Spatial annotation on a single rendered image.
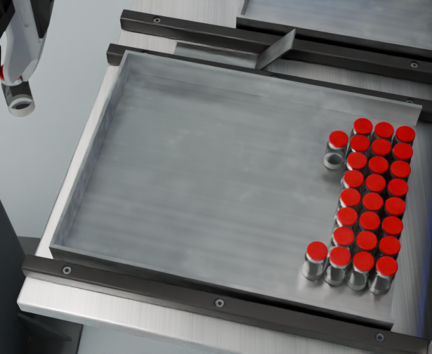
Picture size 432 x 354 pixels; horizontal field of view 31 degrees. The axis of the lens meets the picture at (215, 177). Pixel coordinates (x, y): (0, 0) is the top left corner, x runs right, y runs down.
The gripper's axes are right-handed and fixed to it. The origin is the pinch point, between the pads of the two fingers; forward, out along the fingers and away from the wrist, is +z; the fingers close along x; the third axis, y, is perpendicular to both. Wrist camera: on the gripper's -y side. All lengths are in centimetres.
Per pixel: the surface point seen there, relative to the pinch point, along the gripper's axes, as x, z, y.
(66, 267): 2.2, 24.0, 4.8
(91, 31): -40, 104, -108
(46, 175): -38, 108, -62
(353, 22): 26.6, 22.9, -35.0
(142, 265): 9.9, 22.4, 3.9
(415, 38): 34, 23, -34
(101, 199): 3.0, 24.9, -4.4
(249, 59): 15.0, 23.4, -26.7
